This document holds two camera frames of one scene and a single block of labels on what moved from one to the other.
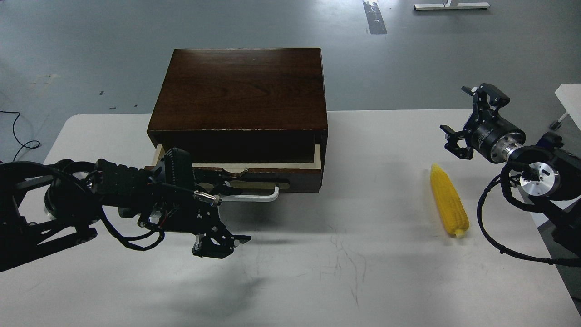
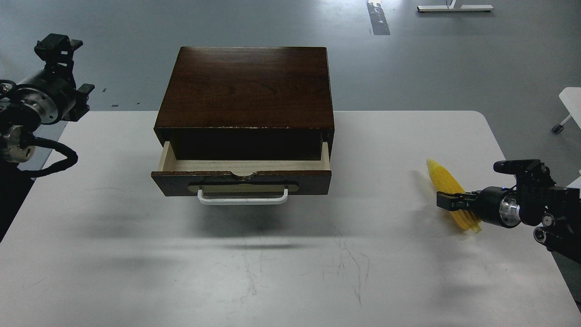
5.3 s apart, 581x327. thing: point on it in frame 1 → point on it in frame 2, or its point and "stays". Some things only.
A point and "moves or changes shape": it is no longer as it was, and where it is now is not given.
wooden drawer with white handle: [245, 172] moves or changes shape
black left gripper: [173, 204] → [53, 94]
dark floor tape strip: [374, 17] stays
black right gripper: [492, 136] → [495, 204]
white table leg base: [446, 5] stays
